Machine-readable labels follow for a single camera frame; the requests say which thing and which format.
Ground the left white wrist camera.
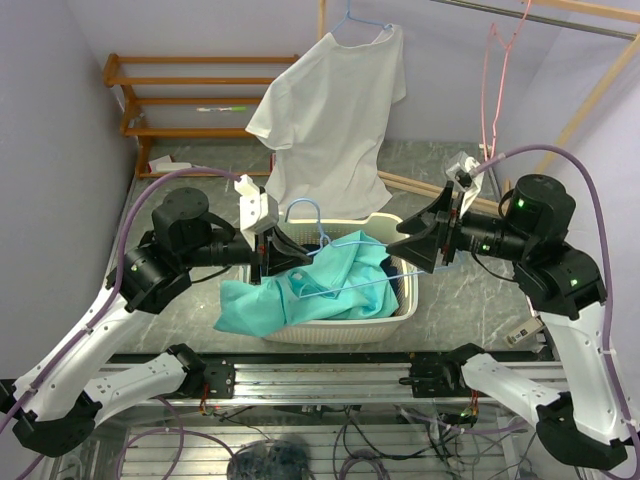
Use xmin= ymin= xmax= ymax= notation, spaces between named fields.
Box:
xmin=234 ymin=175 xmax=279 ymax=235

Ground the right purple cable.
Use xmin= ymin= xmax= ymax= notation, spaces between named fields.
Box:
xmin=472 ymin=144 xmax=640 ymax=480

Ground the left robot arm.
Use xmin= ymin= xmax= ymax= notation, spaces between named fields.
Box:
xmin=1 ymin=188 xmax=311 ymax=458

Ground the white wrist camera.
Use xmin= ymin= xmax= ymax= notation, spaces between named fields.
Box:
xmin=445 ymin=151 xmax=484 ymax=217
xmin=234 ymin=175 xmax=279 ymax=235

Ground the teal t shirt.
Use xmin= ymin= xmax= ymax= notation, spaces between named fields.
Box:
xmin=214 ymin=230 xmax=399 ymax=338

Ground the purple cable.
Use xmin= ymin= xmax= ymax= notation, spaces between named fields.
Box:
xmin=0 ymin=167 xmax=241 ymax=480
xmin=472 ymin=144 xmax=640 ymax=480

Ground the blue hanger under white shirt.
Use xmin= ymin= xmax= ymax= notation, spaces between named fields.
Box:
xmin=330 ymin=0 xmax=393 ymax=34

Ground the pink wire hanger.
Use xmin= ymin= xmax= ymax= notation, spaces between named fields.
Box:
xmin=480 ymin=1 xmax=532 ymax=161

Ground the cream plastic laundry basket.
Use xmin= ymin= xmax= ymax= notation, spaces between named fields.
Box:
xmin=259 ymin=223 xmax=418 ymax=345

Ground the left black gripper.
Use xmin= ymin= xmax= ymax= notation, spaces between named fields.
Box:
xmin=180 ymin=224 xmax=313 ymax=283

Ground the green white marker pen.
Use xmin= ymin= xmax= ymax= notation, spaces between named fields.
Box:
xmin=196 ymin=105 xmax=248 ymax=113

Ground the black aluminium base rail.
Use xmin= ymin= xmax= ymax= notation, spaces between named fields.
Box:
xmin=99 ymin=351 xmax=501 ymax=400

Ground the metal hanging rod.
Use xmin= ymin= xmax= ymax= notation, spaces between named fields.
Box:
xmin=432 ymin=0 xmax=636 ymax=41

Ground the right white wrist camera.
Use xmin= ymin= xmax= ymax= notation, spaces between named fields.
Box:
xmin=445 ymin=151 xmax=484 ymax=217

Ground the white t shirt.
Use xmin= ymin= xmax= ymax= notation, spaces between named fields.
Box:
xmin=246 ymin=25 xmax=406 ymax=219

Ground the wooden clothes rack frame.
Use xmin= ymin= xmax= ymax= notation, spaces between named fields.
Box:
xmin=316 ymin=0 xmax=640 ymax=216

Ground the blue hanger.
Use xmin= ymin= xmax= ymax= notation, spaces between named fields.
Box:
xmin=283 ymin=198 xmax=423 ymax=305
xmin=330 ymin=0 xmax=393 ymax=34

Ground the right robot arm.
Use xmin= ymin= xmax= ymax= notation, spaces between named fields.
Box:
xmin=386 ymin=174 xmax=631 ymax=471

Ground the navy blue t shirt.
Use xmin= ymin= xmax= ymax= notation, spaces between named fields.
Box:
xmin=378 ymin=258 xmax=400 ymax=318

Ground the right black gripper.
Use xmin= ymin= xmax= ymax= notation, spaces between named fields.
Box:
xmin=387 ymin=181 xmax=535 ymax=271

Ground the wooden shoe rack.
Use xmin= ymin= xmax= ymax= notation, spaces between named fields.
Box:
xmin=102 ymin=53 xmax=299 ymax=179

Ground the white box on rack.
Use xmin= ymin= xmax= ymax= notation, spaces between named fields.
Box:
xmin=148 ymin=155 xmax=193 ymax=175

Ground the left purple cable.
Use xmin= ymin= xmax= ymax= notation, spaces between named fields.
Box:
xmin=0 ymin=167 xmax=241 ymax=480

